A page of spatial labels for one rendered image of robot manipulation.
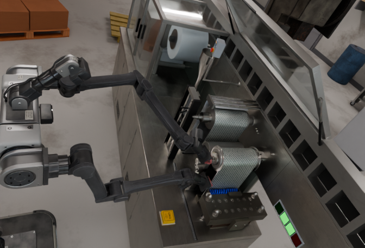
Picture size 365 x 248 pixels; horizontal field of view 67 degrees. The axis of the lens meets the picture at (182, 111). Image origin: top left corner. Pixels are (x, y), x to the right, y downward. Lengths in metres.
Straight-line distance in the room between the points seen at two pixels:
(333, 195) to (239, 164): 0.49
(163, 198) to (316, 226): 0.84
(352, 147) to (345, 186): 3.58
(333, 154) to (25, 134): 1.30
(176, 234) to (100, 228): 1.06
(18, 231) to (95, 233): 0.59
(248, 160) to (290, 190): 0.27
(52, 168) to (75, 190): 1.71
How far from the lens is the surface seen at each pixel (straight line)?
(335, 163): 1.48
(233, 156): 1.62
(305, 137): 1.58
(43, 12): 4.54
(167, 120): 1.46
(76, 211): 2.68
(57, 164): 1.09
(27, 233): 2.32
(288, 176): 1.67
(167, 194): 1.81
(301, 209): 1.63
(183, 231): 1.72
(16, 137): 1.12
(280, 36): 1.26
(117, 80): 1.52
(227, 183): 1.79
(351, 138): 5.00
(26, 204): 2.73
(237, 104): 1.79
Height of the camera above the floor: 2.35
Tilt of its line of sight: 37 degrees down
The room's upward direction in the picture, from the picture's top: 24 degrees clockwise
